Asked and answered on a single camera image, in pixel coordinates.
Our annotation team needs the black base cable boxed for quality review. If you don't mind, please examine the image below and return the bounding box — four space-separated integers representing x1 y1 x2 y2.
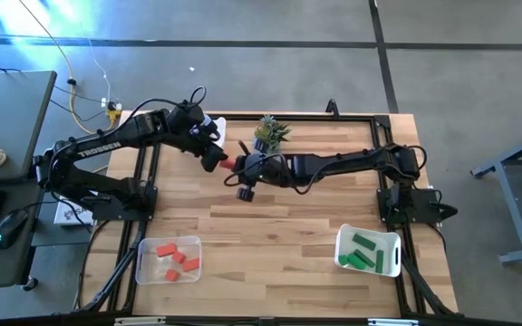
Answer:
75 220 108 312

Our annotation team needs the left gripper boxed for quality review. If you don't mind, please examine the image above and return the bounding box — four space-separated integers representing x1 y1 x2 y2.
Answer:
168 102 228 174

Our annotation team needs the blue-grey metal table frame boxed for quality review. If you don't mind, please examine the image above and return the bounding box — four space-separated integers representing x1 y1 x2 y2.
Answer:
469 126 522 266

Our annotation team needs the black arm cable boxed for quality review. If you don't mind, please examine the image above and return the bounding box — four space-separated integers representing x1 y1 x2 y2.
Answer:
124 84 208 120
223 153 330 196

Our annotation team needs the yellow extension cable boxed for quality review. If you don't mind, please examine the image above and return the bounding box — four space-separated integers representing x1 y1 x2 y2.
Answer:
17 0 122 137

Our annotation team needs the thin white cable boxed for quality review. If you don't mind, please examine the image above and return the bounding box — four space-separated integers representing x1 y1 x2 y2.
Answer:
78 22 112 105

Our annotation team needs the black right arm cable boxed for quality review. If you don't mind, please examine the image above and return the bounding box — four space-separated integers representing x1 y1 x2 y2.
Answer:
223 153 330 196

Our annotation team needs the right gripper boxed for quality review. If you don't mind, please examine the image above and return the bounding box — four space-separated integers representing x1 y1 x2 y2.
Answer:
233 140 289 187

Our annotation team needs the white power outlet box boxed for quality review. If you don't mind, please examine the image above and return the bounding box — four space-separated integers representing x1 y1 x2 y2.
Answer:
101 97 124 113

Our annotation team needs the black floor cable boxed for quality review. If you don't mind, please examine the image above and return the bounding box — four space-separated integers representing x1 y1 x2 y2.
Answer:
52 84 106 103
48 98 109 124

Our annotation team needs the potted succulent plant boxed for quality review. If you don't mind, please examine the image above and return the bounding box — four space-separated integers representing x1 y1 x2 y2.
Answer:
252 113 292 158

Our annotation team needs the black computer mouse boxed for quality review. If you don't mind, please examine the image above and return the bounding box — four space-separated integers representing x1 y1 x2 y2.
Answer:
0 208 30 250

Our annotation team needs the clear plastic bin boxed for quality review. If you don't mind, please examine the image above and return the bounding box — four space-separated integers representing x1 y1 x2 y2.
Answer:
134 235 203 286

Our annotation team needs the silver metal bracket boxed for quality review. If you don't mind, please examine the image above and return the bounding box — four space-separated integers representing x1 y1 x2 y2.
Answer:
114 316 167 326
368 318 420 326

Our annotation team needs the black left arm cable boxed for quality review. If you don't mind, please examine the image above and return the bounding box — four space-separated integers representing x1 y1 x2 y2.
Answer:
124 84 208 120

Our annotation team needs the white plastic bin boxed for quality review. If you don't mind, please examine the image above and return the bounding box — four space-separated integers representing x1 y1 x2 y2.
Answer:
333 223 402 279
209 115 227 150

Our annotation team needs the white printed box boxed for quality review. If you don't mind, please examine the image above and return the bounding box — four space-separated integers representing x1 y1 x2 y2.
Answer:
53 198 95 226

